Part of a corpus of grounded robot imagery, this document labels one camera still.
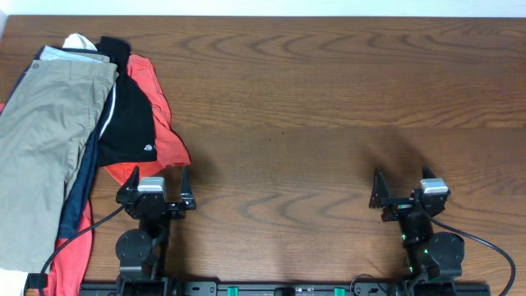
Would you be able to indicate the khaki cotton shorts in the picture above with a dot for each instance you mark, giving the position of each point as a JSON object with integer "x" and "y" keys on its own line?
{"x": 45, "y": 125}

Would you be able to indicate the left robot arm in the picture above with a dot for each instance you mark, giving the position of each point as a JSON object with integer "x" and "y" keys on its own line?
{"x": 142, "y": 251}

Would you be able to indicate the black shorts white stripe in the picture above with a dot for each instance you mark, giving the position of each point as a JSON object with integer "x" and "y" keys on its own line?
{"x": 129, "y": 136}

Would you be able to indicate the red orange shorts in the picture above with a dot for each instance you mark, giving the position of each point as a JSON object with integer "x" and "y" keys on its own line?
{"x": 68, "y": 269}

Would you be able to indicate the white garment bottom left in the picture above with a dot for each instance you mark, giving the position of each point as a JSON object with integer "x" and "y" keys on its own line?
{"x": 12, "y": 283}

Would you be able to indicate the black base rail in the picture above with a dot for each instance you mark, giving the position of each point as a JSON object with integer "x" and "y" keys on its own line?
{"x": 203, "y": 288}

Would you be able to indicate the navy blue shorts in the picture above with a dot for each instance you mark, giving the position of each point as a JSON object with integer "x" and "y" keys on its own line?
{"x": 76, "y": 199}

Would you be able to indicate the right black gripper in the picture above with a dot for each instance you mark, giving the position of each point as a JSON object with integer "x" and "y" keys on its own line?
{"x": 403, "y": 206}

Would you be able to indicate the white garment top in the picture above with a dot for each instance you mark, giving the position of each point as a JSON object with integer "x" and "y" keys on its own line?
{"x": 78, "y": 41}

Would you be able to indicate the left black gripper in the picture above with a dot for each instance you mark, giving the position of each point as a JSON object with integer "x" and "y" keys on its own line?
{"x": 154, "y": 204}

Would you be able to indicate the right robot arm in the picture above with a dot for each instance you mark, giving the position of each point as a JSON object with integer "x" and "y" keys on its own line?
{"x": 434, "y": 259}

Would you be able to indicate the white garment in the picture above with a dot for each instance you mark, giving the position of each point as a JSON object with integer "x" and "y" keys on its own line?
{"x": 12, "y": 283}
{"x": 78, "y": 41}

